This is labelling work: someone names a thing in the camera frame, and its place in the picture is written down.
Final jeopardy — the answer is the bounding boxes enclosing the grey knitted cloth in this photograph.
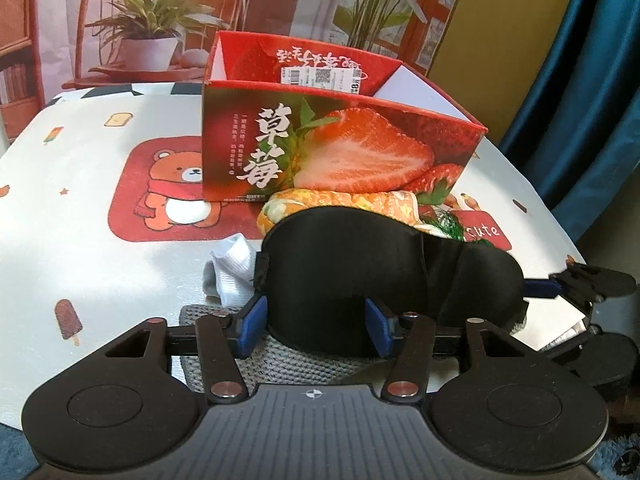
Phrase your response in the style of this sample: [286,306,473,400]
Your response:
[177,302,396,406]

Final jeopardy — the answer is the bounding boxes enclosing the yellow orange floral cloth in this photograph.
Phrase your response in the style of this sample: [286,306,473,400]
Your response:
[256,187,493,248]

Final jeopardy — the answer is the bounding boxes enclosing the white sock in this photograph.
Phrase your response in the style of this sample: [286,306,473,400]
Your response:
[202,232,266,308]

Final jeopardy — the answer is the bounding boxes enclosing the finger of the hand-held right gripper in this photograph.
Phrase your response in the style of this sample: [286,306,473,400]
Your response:
[542,304,601,361]
[524,264,601,306]

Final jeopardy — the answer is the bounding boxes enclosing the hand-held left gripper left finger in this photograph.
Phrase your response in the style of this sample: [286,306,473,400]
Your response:
[105,295,268,404]

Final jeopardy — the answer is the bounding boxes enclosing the green tassel pendant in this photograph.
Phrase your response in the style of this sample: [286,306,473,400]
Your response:
[422,209,458,238]

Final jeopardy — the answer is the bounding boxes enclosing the tan wooden board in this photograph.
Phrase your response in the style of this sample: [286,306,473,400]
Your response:
[427,0,608,146]

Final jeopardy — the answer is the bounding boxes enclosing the printed wall backdrop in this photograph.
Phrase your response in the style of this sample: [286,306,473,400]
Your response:
[0,0,475,111]

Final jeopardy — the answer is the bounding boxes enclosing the blue curtain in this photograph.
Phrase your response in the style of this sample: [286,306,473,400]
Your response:
[500,0,640,281]

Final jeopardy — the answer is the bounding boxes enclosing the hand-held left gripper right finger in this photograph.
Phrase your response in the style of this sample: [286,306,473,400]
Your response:
[365,299,527,404]

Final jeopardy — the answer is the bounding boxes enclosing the black eye mask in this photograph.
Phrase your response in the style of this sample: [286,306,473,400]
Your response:
[254,206,530,361]

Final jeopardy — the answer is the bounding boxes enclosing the red strawberry print box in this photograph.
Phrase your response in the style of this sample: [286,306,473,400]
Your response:
[201,31,487,204]

